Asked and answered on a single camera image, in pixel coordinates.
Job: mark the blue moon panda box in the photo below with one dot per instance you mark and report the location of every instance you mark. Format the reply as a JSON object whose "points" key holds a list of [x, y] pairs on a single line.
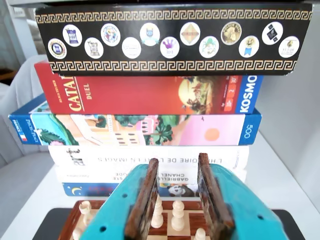
{"points": [[87, 190]]}

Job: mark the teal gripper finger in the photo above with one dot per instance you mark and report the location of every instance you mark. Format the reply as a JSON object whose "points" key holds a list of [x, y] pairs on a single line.
{"points": [[112, 212], [245, 215]]}

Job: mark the light wooden pawn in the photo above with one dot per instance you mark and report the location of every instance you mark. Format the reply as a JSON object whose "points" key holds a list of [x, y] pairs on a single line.
{"points": [[77, 233], [200, 235]]}

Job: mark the white Gabrielle Chanel book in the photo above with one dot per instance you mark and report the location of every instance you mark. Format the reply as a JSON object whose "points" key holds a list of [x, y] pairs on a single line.
{"points": [[87, 176]]}

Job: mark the white art history book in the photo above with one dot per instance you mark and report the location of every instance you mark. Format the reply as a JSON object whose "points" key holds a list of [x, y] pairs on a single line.
{"points": [[100, 157]]}

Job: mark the white fabric sofa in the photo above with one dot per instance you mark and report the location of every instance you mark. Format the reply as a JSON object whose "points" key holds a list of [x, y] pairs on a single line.
{"points": [[22, 105]]}

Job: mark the black medallion game box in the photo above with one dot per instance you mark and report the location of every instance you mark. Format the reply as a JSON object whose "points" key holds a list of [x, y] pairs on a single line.
{"points": [[175, 65]]}

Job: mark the red Catan Duel box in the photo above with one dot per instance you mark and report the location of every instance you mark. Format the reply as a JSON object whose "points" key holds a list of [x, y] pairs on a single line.
{"points": [[137, 95]]}

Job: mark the wooden chessboard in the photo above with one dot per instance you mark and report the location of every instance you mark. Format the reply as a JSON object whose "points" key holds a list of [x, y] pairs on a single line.
{"points": [[191, 217]]}

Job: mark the light wooden rook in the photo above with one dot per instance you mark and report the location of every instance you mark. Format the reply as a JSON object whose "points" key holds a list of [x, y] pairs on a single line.
{"points": [[85, 207]]}

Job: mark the blue puzzle box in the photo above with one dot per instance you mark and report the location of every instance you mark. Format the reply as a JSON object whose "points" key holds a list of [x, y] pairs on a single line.
{"points": [[200, 130]]}

